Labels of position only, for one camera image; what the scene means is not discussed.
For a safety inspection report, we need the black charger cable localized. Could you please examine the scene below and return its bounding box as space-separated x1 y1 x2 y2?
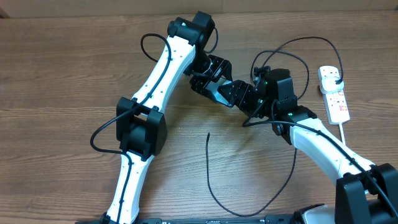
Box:
205 36 345 218

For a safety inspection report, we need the Samsung Galaxy smartphone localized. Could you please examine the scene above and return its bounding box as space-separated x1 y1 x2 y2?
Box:
205 78 232 107

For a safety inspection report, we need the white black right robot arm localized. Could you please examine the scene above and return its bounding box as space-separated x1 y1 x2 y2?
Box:
215 68 397 223

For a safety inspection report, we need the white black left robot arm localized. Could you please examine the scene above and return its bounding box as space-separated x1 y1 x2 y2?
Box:
99 12 231 223

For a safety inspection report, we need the white charger plug adapter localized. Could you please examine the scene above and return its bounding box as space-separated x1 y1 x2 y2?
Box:
320 77 345 95

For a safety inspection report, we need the white power strip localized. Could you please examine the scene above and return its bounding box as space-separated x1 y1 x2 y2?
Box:
318 65 350 124

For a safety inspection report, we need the white power strip cord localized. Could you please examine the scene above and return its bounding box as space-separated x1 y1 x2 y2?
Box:
338 123 346 147

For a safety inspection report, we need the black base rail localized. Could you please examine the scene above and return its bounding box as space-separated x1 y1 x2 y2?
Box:
74 213 299 224

